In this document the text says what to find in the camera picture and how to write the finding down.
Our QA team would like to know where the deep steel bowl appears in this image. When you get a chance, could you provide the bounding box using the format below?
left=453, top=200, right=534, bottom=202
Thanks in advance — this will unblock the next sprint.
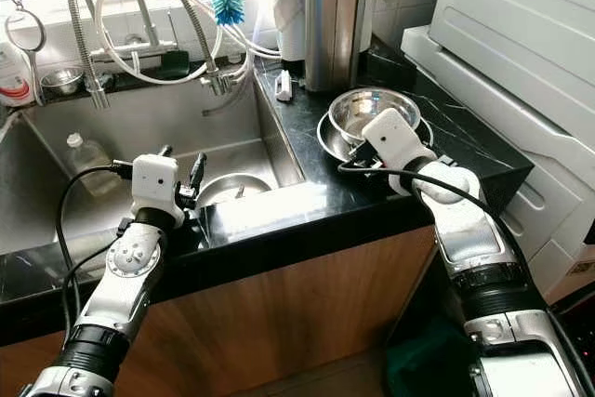
left=327, top=87, right=422, bottom=147

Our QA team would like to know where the wide steel plate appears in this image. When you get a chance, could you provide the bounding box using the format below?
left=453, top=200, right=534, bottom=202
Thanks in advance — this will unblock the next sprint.
left=316, top=109, right=433, bottom=164

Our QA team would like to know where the stainless steel sink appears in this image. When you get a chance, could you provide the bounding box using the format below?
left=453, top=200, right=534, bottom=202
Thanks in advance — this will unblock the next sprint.
left=0, top=86, right=306, bottom=258

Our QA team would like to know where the shallow steel dish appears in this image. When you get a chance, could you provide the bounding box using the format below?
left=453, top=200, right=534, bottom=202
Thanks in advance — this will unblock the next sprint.
left=195, top=172, right=275, bottom=212

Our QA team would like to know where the clear plastic bottle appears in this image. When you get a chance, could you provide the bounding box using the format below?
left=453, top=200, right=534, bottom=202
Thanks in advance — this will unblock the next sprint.
left=63, top=132, right=120, bottom=198

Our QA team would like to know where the black sponge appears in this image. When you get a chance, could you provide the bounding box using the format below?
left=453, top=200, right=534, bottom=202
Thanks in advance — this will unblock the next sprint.
left=156, top=50, right=189, bottom=80

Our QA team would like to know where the small white clip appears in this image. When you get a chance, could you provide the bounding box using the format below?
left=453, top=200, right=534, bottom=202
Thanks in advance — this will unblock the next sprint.
left=274, top=70, right=295, bottom=102

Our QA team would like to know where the steel knife block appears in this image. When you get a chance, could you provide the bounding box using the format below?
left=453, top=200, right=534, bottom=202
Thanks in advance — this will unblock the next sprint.
left=303, top=0, right=373, bottom=93

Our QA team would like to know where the small steel bowl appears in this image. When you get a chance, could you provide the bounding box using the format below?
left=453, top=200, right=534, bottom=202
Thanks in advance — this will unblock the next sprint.
left=40, top=67, right=85, bottom=98

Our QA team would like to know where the steel spring faucet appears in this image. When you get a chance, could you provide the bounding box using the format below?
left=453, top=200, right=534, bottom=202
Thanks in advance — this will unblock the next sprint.
left=63, top=0, right=111, bottom=110

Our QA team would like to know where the wooden cabinet front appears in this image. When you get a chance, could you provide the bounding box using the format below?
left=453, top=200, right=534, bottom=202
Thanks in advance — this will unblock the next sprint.
left=0, top=225, right=438, bottom=397

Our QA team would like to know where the white detergent bottle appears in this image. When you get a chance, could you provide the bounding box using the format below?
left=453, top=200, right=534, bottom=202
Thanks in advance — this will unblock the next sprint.
left=0, top=39, right=36, bottom=108

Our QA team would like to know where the white washing machine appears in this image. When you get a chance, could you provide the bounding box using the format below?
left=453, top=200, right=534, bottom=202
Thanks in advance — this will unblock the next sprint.
left=402, top=0, right=595, bottom=300

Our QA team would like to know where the dark green cloth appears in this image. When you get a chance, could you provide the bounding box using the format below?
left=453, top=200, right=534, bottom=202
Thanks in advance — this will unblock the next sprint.
left=383, top=337, right=475, bottom=397

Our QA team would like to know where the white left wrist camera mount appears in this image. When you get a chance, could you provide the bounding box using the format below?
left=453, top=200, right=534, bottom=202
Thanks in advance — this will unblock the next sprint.
left=130, top=153, right=183, bottom=223

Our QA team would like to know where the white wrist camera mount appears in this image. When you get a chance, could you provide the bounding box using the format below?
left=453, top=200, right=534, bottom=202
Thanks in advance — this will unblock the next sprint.
left=361, top=107, right=438, bottom=175
left=130, top=153, right=183, bottom=223

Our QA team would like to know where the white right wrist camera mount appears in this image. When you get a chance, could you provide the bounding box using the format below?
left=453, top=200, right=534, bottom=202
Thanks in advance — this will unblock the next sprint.
left=361, top=107, right=438, bottom=175

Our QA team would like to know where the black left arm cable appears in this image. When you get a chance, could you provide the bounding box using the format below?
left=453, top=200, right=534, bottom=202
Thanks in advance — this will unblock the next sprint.
left=56, top=161, right=136, bottom=342

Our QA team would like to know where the white looped hose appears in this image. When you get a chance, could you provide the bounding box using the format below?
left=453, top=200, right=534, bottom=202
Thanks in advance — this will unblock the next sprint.
left=93, top=0, right=280, bottom=86

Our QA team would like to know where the steel flexible hose faucet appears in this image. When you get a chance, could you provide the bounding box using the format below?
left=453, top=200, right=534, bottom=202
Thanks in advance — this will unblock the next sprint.
left=130, top=0, right=238, bottom=97

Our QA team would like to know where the wire ring strainer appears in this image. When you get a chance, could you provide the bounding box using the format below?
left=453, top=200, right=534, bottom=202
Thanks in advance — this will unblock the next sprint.
left=0, top=0, right=49, bottom=105

